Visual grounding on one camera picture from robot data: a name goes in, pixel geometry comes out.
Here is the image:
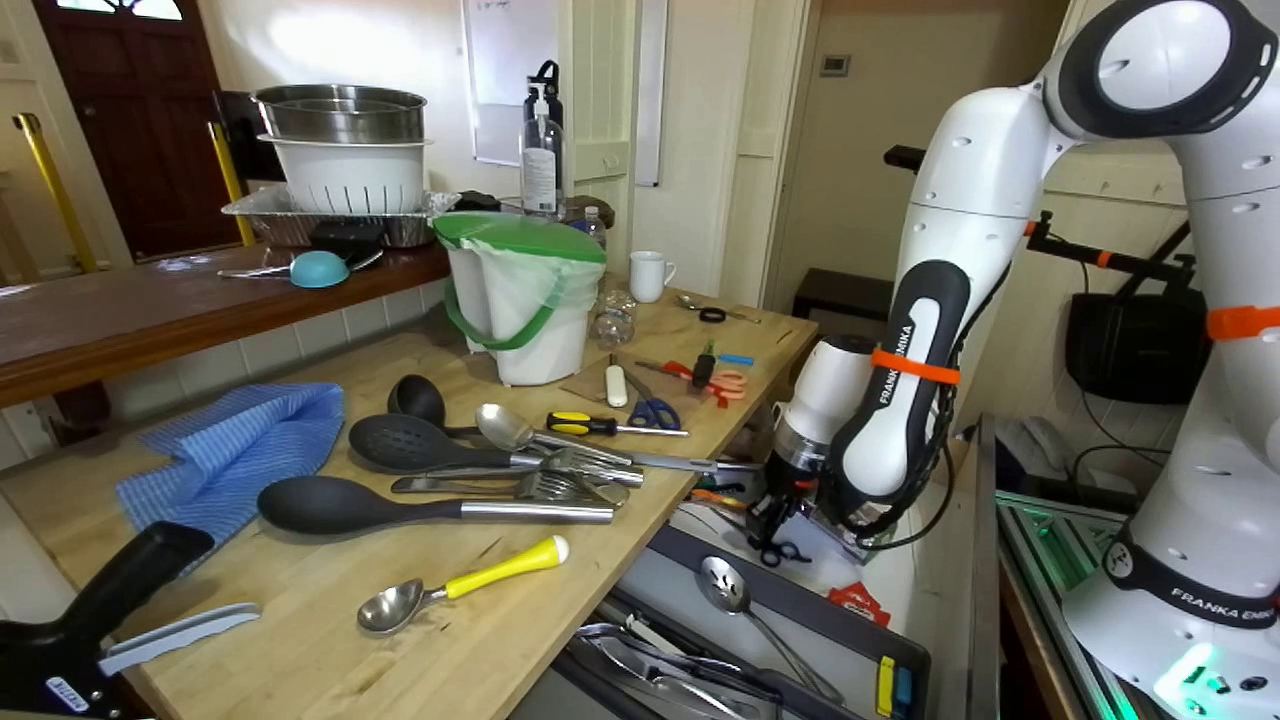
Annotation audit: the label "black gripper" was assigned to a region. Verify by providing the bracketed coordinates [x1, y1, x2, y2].
[744, 457, 815, 549]

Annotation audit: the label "small black-handled scissors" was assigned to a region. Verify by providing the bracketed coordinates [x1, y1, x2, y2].
[747, 534, 812, 567]

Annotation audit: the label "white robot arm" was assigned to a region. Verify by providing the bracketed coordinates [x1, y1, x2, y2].
[785, 0, 1280, 720]

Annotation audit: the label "open wooden drawer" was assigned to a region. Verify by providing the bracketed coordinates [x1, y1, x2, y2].
[551, 490, 998, 720]

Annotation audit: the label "metal spoon in tray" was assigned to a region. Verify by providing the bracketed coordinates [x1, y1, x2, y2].
[694, 553, 844, 703]

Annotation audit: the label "red plastic clip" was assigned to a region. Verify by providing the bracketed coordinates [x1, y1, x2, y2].
[829, 578, 892, 627]

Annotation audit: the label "black cutlery tray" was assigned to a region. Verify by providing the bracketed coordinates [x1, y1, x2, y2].
[537, 528, 933, 720]

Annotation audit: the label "yellow black screwdriver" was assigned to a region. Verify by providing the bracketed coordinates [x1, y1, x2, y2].
[543, 407, 687, 440]

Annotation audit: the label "crumpled small plastic bottle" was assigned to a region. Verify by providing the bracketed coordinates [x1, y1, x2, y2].
[592, 293, 636, 346]

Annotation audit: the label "white ceramic mug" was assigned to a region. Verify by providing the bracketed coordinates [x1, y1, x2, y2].
[629, 250, 676, 305]

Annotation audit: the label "white bin with green lid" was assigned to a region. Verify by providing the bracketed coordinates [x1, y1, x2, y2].
[430, 211, 606, 385]

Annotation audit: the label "black slotted spoon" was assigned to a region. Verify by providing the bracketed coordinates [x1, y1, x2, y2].
[348, 411, 646, 490]

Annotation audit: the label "black spoon ladle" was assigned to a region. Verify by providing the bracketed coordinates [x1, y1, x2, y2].
[256, 474, 610, 534]

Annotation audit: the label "white colander with steel bowl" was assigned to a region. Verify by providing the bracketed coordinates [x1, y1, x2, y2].
[256, 82, 428, 217]

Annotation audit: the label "blue cloth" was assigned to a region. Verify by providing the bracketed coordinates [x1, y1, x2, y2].
[116, 385, 343, 542]

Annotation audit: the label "orange-handled tool in drawer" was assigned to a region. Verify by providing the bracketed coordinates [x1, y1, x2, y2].
[685, 487, 747, 516]

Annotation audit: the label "orange-handled scissors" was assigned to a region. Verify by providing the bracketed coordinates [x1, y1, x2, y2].
[636, 358, 747, 407]

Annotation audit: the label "yellow-handled scoop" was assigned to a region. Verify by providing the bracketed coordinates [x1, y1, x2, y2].
[354, 534, 570, 637]

